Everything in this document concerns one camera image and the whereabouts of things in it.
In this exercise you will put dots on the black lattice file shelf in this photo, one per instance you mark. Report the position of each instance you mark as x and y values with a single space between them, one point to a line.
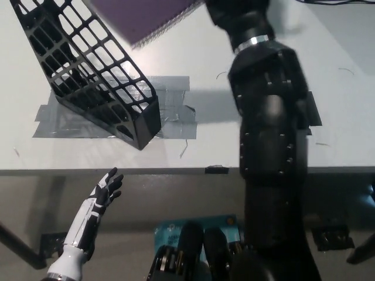
146 123

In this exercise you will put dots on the black table leg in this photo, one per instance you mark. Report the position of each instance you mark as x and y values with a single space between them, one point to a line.
20 248

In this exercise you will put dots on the black floor bracket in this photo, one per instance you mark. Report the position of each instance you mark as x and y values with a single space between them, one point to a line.
332 238
52 244

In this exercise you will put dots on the grey duct tape patch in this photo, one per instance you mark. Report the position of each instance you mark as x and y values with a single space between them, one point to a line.
175 120

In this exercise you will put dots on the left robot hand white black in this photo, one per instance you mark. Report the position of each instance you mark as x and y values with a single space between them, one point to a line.
88 219

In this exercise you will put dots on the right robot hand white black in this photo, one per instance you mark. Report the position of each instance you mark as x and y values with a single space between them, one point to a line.
237 14

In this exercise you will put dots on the purple spiral notebook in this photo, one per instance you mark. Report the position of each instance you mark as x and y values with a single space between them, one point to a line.
140 17

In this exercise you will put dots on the black tape patch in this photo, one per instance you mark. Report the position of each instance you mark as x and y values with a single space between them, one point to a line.
315 114

